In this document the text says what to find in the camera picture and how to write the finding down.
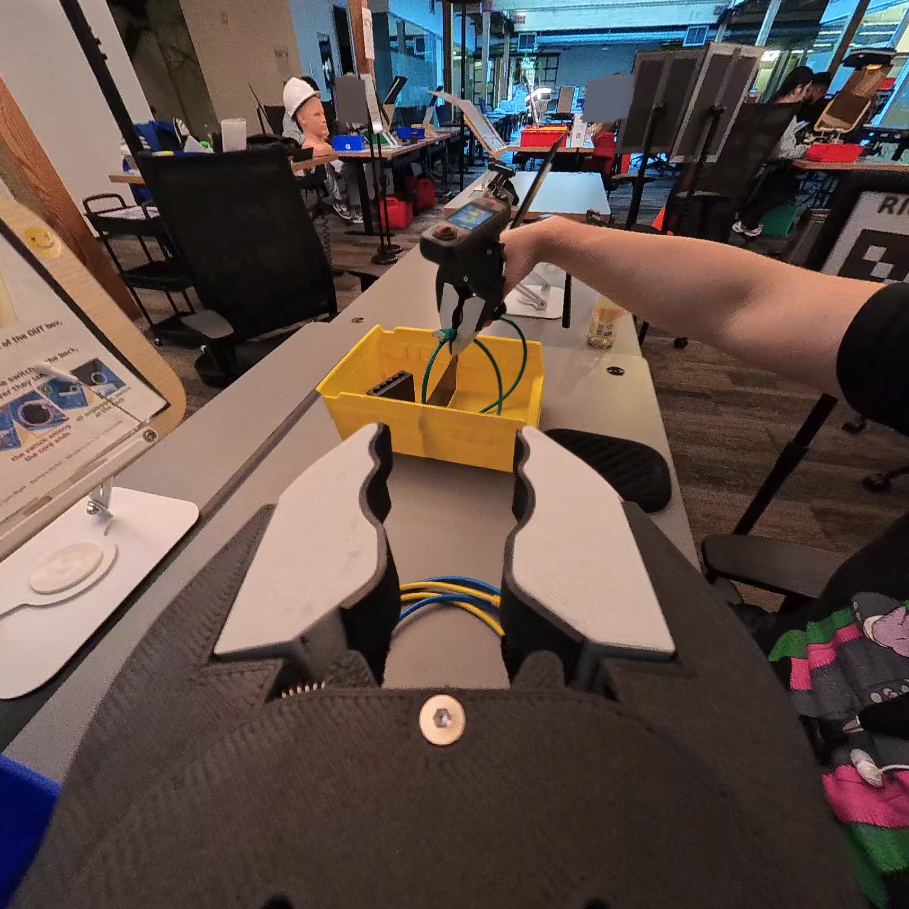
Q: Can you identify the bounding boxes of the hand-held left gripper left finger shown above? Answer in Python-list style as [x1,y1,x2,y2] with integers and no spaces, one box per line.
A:
[212,422,402,686]

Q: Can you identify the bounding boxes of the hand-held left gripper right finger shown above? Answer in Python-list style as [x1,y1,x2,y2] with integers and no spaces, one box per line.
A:
[499,426,677,688]

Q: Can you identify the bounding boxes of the green ethernet cable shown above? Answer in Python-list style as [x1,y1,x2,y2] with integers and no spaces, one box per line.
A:
[421,317,528,417]

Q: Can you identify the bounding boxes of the yellow plastic bin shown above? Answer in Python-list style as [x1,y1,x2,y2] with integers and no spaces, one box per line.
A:
[316,324,546,474]

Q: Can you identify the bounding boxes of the blue ethernet cable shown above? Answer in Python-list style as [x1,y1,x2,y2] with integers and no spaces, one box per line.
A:
[396,574,502,627]

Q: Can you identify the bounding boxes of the yellow ethernet cable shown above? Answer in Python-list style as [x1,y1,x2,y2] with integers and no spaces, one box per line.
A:
[399,581,507,639]

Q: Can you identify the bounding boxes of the blue plastic bin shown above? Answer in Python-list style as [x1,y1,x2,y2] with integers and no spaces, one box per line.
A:
[0,751,62,904]

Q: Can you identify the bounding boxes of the person's right forearm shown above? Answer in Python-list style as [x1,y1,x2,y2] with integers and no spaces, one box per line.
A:
[561,216,909,436]

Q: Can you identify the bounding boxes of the person's right hand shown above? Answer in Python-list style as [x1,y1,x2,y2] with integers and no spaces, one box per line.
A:
[497,215,578,308]

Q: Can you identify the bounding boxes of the white stand base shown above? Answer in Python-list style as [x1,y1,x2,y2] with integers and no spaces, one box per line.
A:
[503,263,570,321]
[0,486,201,701]

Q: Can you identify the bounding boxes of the black chair armrest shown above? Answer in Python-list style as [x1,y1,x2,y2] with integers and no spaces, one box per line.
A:
[701,533,847,603]
[543,428,673,514]

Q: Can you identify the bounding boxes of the glass bottle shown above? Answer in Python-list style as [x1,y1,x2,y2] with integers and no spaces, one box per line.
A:
[587,297,627,349]

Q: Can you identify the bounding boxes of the black mesh office chair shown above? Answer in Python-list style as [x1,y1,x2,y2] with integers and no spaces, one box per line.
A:
[135,144,339,389]

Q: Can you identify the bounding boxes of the mannequin head with white helmet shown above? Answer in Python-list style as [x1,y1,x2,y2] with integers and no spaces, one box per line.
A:
[281,75,339,161]

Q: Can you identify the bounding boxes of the wooden poster board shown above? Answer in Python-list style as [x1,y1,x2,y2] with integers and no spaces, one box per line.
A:
[0,193,188,541]

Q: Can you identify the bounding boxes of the person's patterned clothing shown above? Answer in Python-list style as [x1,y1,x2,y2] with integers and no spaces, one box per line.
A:
[769,529,909,909]

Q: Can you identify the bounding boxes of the black utility cart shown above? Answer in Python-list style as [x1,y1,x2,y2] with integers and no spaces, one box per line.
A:
[82,192,237,349]

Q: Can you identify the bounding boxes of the black and white tag sign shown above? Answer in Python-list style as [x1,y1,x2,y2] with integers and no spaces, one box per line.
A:
[820,190,909,286]

